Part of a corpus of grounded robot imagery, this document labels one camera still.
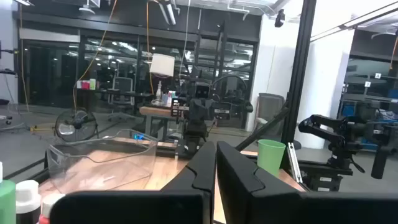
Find orange hanging cable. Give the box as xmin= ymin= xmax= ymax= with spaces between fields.
xmin=145 ymin=0 xmax=155 ymax=96
xmin=72 ymin=0 xmax=118 ymax=110

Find white-shade table lamp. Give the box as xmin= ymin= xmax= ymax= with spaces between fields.
xmin=149 ymin=53 xmax=176 ymax=106

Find large green bottle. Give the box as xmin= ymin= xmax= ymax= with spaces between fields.
xmin=0 ymin=161 xmax=17 ymax=224

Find green plastic cup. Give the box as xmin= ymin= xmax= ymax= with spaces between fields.
xmin=256 ymin=139 xmax=287 ymax=179

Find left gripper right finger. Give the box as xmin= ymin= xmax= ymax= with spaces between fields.
xmin=216 ymin=141 xmax=301 ymax=224

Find black floor fan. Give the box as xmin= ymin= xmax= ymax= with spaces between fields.
xmin=54 ymin=107 xmax=100 ymax=143

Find grey office chair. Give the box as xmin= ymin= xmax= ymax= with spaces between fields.
xmin=107 ymin=76 xmax=137 ymax=123

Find metal storage shelf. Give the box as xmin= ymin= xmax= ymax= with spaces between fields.
xmin=337 ymin=71 xmax=398 ymax=152

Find black rig upright post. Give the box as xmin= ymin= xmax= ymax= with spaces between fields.
xmin=280 ymin=0 xmax=318 ymax=170

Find small orange-red paint bottle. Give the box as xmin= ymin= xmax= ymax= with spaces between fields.
xmin=39 ymin=193 xmax=67 ymax=224

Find black diagonal rig strut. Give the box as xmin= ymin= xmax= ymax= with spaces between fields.
xmin=235 ymin=107 xmax=290 ymax=152

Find clear plastic bin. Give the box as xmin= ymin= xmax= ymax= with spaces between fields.
xmin=45 ymin=128 xmax=159 ymax=195

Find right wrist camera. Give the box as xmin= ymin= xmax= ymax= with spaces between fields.
xmin=194 ymin=81 xmax=212 ymax=99

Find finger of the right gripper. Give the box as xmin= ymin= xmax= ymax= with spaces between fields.
xmin=201 ymin=98 xmax=215 ymax=123
xmin=188 ymin=98 xmax=203 ymax=123

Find black ceiling-mounted camera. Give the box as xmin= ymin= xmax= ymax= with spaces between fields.
xmin=274 ymin=8 xmax=286 ymax=29

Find grey mesh chair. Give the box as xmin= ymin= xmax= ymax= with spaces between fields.
xmin=256 ymin=92 xmax=286 ymax=139

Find wooden side table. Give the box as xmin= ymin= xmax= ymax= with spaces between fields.
xmin=139 ymin=105 xmax=187 ymax=142

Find small dark paint bottle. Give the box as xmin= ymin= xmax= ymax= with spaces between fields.
xmin=15 ymin=179 xmax=43 ymax=224

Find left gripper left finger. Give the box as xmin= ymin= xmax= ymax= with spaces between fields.
xmin=160 ymin=141 xmax=217 ymax=224

